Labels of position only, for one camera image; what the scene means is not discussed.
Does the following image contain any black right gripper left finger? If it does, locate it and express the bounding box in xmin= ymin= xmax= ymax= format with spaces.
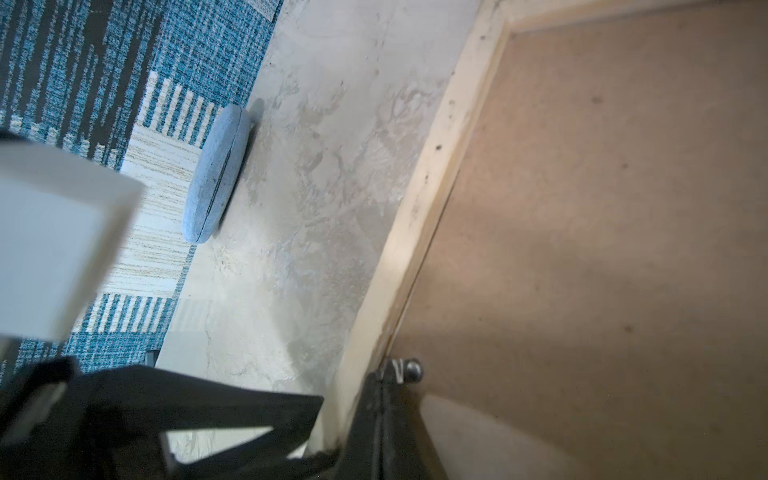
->
xmin=334 ymin=373 xmax=383 ymax=480

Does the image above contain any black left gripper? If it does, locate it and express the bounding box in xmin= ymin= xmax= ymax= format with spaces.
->
xmin=1 ymin=358 xmax=323 ymax=479

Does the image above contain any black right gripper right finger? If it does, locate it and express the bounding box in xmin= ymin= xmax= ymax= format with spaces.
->
xmin=381 ymin=385 xmax=447 ymax=479

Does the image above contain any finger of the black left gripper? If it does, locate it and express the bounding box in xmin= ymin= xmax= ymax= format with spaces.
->
xmin=170 ymin=426 xmax=339 ymax=479

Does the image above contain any light wooden picture frame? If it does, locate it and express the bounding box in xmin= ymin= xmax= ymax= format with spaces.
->
xmin=307 ymin=1 xmax=681 ymax=453

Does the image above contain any brown frame backing board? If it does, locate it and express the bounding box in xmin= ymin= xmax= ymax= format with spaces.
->
xmin=393 ymin=1 xmax=767 ymax=479

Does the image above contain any blue grey glasses case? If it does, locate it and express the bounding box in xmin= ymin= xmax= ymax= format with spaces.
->
xmin=182 ymin=104 xmax=252 ymax=244

